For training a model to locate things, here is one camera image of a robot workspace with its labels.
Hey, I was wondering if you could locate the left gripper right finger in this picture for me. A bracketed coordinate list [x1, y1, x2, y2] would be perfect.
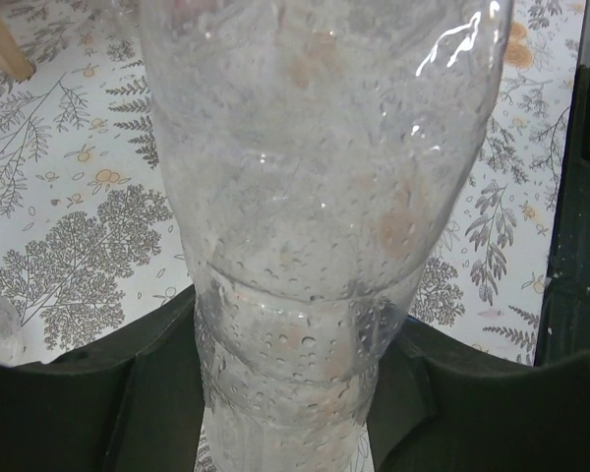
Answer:
[368, 318, 590, 471]

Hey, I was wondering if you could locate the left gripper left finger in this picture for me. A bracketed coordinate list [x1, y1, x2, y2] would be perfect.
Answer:
[0, 287, 204, 471]

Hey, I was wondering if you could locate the floral table mat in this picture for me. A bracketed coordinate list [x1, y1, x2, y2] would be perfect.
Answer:
[0, 1, 585, 365]

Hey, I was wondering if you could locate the wooden shelf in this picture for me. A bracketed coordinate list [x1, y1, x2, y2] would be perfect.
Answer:
[0, 17, 34, 82]

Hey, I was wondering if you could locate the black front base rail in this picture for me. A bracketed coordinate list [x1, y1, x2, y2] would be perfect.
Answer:
[535, 2, 590, 366]

